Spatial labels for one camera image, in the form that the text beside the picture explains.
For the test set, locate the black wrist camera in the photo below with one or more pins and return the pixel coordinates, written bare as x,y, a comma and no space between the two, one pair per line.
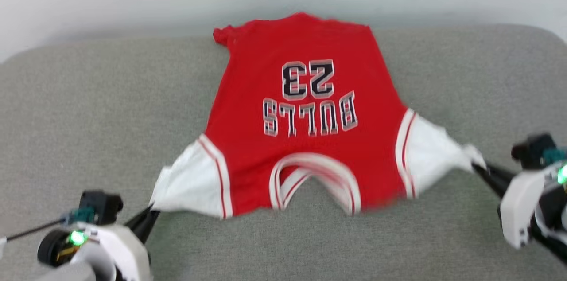
531,150
102,205

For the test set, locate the grey fabric sofa cushion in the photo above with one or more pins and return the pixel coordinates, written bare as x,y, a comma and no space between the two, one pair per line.
88,117

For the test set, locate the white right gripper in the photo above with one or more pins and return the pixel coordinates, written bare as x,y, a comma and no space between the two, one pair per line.
522,205

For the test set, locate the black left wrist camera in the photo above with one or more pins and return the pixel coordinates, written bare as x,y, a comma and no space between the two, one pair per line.
102,205

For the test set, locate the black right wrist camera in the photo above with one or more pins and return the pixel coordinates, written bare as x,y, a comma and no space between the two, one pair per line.
531,150

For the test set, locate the red basketball jersey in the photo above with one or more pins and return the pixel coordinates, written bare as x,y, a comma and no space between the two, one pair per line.
305,152

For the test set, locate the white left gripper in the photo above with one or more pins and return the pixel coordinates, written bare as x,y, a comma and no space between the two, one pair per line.
119,245

